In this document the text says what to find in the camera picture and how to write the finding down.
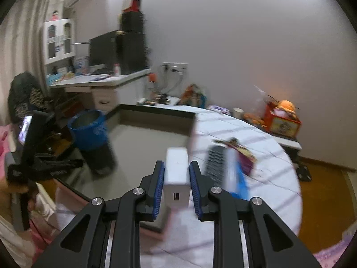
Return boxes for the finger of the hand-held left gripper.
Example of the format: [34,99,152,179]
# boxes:
[35,153,84,180]

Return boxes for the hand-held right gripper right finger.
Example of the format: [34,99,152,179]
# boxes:
[189,160,321,268]

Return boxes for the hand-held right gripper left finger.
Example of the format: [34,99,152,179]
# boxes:
[31,160,166,268]

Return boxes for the white charger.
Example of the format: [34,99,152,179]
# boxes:
[162,147,190,210]

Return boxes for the black remote control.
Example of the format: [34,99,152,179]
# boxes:
[204,144,227,187]

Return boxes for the blue black cup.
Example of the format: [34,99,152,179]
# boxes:
[67,110,117,176]

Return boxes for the clear tube blue cap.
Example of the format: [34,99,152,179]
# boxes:
[224,148,249,200]

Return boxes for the grey box tray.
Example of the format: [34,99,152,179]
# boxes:
[54,103,197,242]

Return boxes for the keys with magenta tag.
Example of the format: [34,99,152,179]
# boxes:
[213,137,256,177]

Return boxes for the pink blanket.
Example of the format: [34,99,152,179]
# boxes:
[0,126,18,153]

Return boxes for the dark jacket leopard lining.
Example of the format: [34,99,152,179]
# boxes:
[8,72,53,123]

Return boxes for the white striped quilt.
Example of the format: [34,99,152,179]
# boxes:
[139,105,304,268]

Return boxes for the purple white tissue pack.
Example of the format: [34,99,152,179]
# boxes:
[208,105,232,115]

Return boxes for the blue white carton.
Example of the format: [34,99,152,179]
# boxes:
[74,57,90,74]

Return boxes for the small black device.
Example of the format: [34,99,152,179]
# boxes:
[151,95,171,105]

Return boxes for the beige curtain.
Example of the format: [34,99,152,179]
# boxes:
[0,0,53,123]

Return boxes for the white desk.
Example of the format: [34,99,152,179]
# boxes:
[49,68,152,111]

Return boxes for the orange snack bag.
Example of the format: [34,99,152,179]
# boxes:
[181,84,202,107]

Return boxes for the white glass-door cabinet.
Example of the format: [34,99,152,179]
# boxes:
[42,19,76,74]

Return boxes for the white low shelf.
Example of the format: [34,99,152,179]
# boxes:
[265,130,303,150]

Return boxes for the red printed box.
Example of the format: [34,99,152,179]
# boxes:
[264,102,302,138]

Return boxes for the black floor scale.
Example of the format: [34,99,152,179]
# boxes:
[294,163,311,182]

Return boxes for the black computer monitor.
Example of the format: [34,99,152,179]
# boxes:
[89,31,120,74]

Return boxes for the clear plastic bag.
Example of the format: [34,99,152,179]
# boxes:
[252,85,272,111]

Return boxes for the orange plush toy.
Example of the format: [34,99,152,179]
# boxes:
[276,100,297,114]

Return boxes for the black computer tower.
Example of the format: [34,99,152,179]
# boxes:
[116,32,148,74]

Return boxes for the lilac printed cloth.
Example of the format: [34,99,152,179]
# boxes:
[314,240,355,268]

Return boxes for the black speaker box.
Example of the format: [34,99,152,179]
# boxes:
[120,12,144,33]

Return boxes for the red white calendar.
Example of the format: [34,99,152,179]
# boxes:
[122,0,141,13]

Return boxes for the black power cables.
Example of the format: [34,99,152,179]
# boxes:
[158,65,183,94]

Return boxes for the wall power outlet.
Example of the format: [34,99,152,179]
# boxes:
[162,62,189,73]

